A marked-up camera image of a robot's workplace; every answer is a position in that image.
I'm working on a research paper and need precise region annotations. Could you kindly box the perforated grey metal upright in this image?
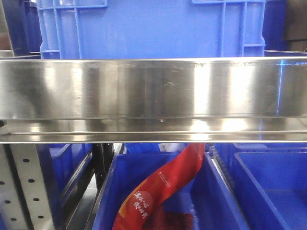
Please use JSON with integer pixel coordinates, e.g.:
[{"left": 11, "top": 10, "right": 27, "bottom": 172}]
[{"left": 0, "top": 144, "right": 65, "bottom": 230}]

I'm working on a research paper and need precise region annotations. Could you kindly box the large blue crate on shelf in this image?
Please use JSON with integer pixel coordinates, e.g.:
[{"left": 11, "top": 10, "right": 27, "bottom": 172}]
[{"left": 37, "top": 0, "right": 266, "bottom": 59}]

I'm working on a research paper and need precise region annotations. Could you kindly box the blue bin right lower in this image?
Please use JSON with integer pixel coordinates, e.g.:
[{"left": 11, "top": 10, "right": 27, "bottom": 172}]
[{"left": 210, "top": 143, "right": 307, "bottom": 230}]

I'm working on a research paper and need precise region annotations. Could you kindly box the red printed snack bag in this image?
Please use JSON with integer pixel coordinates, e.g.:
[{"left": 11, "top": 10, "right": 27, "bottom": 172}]
[{"left": 112, "top": 143, "right": 205, "bottom": 230}]

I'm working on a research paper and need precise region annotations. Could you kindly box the blue bin centre lower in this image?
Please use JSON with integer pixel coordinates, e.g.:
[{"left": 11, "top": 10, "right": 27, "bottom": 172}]
[{"left": 93, "top": 144, "right": 248, "bottom": 230}]

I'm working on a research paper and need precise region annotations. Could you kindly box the blue bin left lower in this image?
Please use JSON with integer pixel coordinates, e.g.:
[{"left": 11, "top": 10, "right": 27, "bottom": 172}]
[{"left": 37, "top": 143, "right": 93, "bottom": 204}]

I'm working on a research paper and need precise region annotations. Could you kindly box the blue bin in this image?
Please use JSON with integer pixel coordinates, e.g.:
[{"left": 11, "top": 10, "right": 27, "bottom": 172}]
[
  {"left": 210, "top": 143, "right": 307, "bottom": 230},
  {"left": 93, "top": 144, "right": 248, "bottom": 230},
  {"left": 37, "top": 143, "right": 93, "bottom": 204}
]

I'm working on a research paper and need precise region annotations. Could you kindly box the stainless steel shelf rail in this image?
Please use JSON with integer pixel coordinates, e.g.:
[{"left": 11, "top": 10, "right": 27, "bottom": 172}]
[{"left": 0, "top": 57, "right": 307, "bottom": 144}]

